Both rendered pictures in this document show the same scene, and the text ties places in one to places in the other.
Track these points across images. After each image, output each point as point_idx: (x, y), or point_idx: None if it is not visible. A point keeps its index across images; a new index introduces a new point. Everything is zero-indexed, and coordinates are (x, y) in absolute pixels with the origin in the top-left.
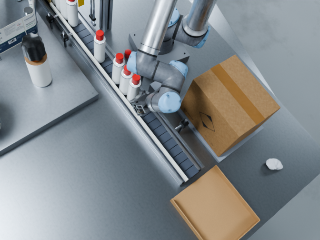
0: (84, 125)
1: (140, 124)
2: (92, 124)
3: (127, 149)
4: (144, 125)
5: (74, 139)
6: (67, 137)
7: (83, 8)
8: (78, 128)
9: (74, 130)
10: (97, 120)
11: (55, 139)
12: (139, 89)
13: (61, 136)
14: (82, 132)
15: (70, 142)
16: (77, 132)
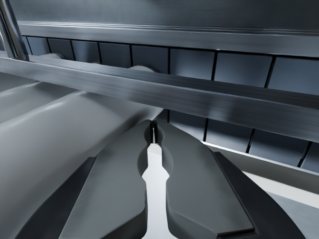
0: (152, 198)
1: (272, 160)
2: (158, 189)
3: (298, 214)
4: (313, 203)
5: (167, 228)
6: (158, 228)
7: None
8: (153, 208)
9: (151, 214)
10: (157, 176)
11: (150, 236)
12: (39, 174)
13: (150, 230)
14: (164, 212)
15: (169, 234)
16: (158, 215)
